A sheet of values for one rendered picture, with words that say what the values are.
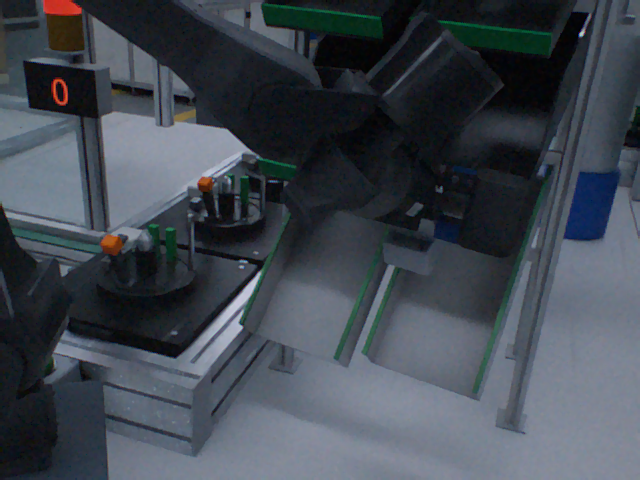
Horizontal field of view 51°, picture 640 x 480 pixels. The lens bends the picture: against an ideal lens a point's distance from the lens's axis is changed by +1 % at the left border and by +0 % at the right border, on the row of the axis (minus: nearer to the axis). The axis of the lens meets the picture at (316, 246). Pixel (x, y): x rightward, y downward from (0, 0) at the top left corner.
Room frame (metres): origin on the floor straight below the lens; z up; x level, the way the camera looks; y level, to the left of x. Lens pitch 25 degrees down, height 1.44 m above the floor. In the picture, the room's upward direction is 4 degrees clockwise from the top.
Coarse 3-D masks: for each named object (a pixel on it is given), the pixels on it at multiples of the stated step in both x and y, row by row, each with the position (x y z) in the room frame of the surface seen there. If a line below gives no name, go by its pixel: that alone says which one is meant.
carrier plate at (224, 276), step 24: (96, 264) 0.88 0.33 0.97; (216, 264) 0.90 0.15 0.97; (240, 264) 0.91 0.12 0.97; (72, 288) 0.80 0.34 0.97; (96, 288) 0.81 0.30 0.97; (216, 288) 0.83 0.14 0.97; (240, 288) 0.85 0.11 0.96; (72, 312) 0.74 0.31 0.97; (96, 312) 0.74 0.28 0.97; (120, 312) 0.75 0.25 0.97; (144, 312) 0.75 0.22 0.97; (168, 312) 0.76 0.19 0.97; (192, 312) 0.76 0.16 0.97; (216, 312) 0.77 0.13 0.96; (120, 336) 0.71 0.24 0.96; (144, 336) 0.70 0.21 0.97; (168, 336) 0.70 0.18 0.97; (192, 336) 0.71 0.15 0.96
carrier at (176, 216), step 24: (192, 192) 1.18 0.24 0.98; (216, 192) 1.20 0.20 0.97; (264, 192) 1.09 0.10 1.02; (168, 216) 1.08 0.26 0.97; (216, 216) 1.02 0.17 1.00; (240, 216) 1.05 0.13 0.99; (264, 216) 1.06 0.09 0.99; (216, 240) 0.99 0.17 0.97; (240, 240) 1.00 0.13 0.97; (264, 240) 1.00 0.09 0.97; (264, 264) 0.93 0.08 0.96
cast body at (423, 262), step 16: (432, 224) 0.51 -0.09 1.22; (384, 240) 0.53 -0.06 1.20; (400, 240) 0.53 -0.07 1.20; (416, 240) 0.52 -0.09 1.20; (432, 240) 0.52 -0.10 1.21; (384, 256) 0.54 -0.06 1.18; (400, 256) 0.52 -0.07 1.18; (416, 256) 0.52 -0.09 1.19; (432, 256) 0.52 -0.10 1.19; (416, 272) 0.52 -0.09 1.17
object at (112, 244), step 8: (104, 240) 0.76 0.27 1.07; (112, 240) 0.76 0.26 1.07; (120, 240) 0.76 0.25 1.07; (104, 248) 0.75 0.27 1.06; (112, 248) 0.75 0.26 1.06; (120, 248) 0.76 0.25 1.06; (112, 256) 0.76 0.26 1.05; (120, 256) 0.76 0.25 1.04; (112, 264) 0.77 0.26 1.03; (120, 264) 0.76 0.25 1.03; (120, 272) 0.77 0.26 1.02; (128, 272) 0.78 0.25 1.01; (120, 280) 0.78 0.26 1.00; (128, 280) 0.78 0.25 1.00
